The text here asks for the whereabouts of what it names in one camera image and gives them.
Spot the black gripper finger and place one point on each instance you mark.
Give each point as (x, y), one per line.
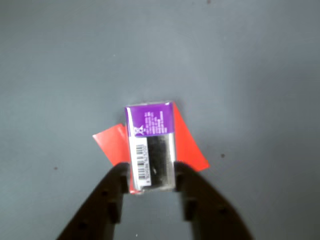
(97, 210)
(210, 215)

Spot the purple and black package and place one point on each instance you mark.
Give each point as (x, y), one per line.
(152, 140)

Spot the red tape patch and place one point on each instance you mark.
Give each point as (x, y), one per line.
(112, 145)

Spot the grey table mat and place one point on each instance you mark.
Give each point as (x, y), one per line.
(62, 62)

